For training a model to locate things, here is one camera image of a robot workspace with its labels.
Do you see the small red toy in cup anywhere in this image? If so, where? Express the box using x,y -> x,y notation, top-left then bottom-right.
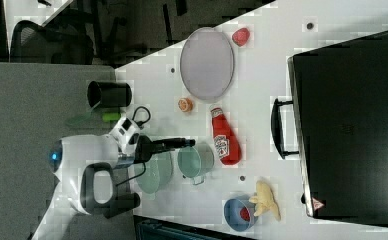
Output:
240,207 -> 250,221

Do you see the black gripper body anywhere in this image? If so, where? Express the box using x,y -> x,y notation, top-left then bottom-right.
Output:
134,135 -> 163,163

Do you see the green spatula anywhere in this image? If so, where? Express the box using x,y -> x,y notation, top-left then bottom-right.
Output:
65,102 -> 99,127

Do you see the green lime toy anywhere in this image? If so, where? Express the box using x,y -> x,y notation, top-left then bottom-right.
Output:
102,112 -> 121,122

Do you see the black office chair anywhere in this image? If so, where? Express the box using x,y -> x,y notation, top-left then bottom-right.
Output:
10,20 -> 94,65

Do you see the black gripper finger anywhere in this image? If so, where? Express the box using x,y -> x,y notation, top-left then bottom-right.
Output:
163,138 -> 196,149

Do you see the silver black toaster oven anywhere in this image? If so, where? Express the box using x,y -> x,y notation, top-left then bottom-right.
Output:
287,30 -> 388,227

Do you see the red strawberry toy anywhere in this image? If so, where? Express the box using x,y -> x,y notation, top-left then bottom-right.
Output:
232,28 -> 250,47

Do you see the red plush ketchup bottle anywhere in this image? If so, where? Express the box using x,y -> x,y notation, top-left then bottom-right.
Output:
211,107 -> 241,165

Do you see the lilac round plate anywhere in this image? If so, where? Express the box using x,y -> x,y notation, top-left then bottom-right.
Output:
180,27 -> 234,101

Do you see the yellow plush banana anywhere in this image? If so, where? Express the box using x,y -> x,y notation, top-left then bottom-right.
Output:
249,181 -> 281,221

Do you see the black pot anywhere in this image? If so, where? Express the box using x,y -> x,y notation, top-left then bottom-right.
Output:
87,81 -> 132,108

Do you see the blue cup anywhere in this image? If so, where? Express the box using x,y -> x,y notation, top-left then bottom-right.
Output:
223,195 -> 257,232

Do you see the green mug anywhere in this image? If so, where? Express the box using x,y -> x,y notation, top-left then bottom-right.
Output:
177,142 -> 214,186

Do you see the black cylinder object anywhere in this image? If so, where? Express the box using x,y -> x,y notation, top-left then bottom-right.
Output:
103,193 -> 141,219

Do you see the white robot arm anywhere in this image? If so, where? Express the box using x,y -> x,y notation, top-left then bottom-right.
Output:
28,117 -> 196,240

